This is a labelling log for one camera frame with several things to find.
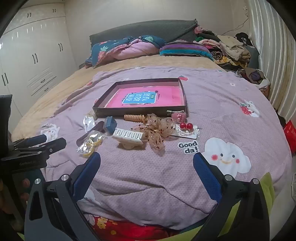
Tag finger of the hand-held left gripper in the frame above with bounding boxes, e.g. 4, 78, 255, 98
9, 134, 51, 149
14, 137, 67, 154

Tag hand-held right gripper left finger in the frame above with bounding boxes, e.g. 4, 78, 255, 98
24, 152, 102, 241

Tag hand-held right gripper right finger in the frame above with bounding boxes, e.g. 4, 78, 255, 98
193, 152, 270, 241

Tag bag of yellow rings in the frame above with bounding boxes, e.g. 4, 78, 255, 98
77, 130, 108, 158

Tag clear packet with white card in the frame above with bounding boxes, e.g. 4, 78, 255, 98
83, 117, 96, 132

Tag dark red snap hair clip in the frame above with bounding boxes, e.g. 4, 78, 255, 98
76, 121, 105, 144

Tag red cherry earrings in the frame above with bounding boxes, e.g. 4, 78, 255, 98
174, 122, 200, 139

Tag blue small hair clip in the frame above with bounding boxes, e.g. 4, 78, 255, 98
103, 116, 116, 135

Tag white claw hair clip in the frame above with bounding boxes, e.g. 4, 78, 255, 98
112, 127, 148, 150

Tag pink fuzzy hair clip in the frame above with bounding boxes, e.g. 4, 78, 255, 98
167, 110, 187, 123

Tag orange coil hair tie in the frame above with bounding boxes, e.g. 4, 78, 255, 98
124, 113, 148, 123

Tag dark cardboard box tray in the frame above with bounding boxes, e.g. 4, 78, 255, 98
92, 78, 187, 118

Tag person's left hand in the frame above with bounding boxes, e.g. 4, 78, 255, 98
0, 178, 30, 215

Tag purple printed blanket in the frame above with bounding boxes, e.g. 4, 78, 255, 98
40, 66, 293, 226

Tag tan bedsheet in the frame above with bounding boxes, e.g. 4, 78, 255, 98
11, 54, 222, 142

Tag red floral blanket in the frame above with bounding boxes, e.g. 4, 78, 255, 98
85, 213, 204, 237

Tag pink book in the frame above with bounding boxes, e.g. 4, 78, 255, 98
104, 85, 185, 109

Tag red bag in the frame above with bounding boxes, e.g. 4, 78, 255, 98
283, 120, 296, 154

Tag white wardrobe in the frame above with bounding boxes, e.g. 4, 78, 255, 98
0, 2, 78, 121

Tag blue and pink strawberry quilt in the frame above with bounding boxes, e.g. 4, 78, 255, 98
84, 35, 167, 69

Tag bag of clothes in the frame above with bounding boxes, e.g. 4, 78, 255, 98
236, 68, 271, 98

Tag striped purple folded blanket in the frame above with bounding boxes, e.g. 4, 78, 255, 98
159, 42, 214, 62

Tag pile of clothes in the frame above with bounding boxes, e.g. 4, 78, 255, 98
194, 27, 257, 70

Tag white striped curtain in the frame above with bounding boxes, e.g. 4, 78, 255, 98
247, 0, 296, 116

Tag grey headboard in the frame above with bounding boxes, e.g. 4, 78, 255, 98
89, 20, 199, 50

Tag thin wall cable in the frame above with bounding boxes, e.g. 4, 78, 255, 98
228, 7, 249, 32

